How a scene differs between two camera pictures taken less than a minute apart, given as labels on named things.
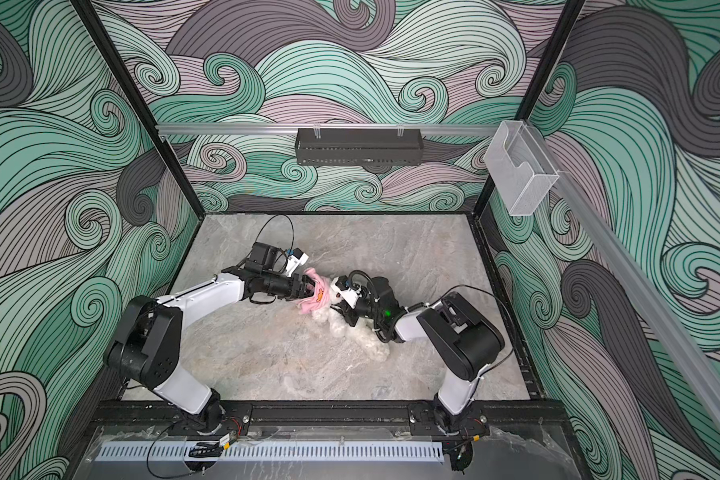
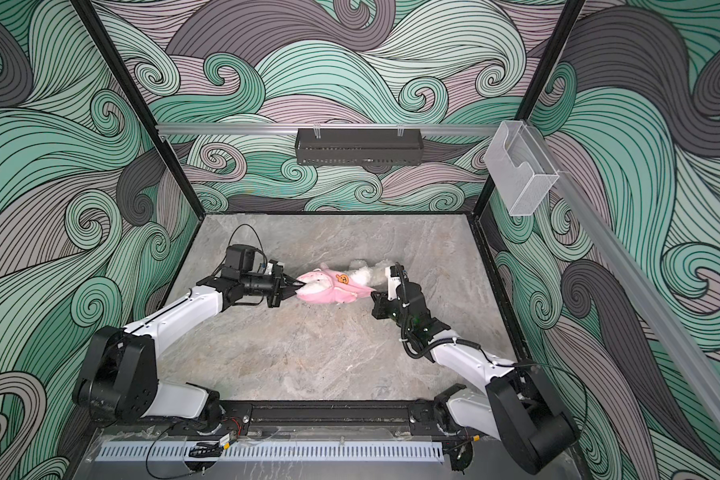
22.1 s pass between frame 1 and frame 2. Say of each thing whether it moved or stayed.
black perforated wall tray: stayed
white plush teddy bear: moved
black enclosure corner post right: stayed
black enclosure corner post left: stayed
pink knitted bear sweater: moved
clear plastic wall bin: stayed
